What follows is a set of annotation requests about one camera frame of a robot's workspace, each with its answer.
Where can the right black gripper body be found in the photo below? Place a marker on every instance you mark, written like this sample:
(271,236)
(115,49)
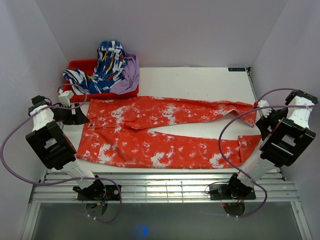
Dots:
(278,115)

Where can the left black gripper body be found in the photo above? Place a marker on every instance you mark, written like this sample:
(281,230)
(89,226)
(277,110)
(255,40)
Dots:
(61,115)

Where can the red white tie-dye trousers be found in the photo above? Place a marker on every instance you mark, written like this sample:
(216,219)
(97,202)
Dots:
(121,133)

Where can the red plastic bin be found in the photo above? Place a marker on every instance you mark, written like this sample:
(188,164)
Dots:
(88,66)

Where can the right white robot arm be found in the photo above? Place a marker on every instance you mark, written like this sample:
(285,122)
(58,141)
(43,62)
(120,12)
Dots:
(285,136)

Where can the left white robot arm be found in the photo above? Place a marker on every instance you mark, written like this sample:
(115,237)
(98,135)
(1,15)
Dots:
(55,150)

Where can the blue white patterned trousers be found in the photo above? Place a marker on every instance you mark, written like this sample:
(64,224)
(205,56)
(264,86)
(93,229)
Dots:
(111,61)

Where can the purple folded garment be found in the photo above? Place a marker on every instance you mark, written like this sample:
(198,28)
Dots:
(130,76)

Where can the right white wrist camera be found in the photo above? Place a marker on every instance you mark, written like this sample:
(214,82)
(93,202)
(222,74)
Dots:
(264,108)

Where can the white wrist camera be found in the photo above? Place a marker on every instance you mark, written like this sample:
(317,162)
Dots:
(264,108)
(65,97)

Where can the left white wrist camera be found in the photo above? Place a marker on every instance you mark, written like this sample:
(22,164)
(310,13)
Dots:
(65,97)

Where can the aluminium rail frame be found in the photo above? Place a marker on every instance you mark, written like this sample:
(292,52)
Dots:
(160,185)

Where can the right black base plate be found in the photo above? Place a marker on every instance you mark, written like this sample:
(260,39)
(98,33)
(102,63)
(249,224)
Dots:
(221,191)

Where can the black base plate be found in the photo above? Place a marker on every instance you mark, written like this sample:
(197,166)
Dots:
(221,191)
(112,193)

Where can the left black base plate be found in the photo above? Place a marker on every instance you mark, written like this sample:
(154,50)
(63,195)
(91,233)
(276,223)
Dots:
(112,193)

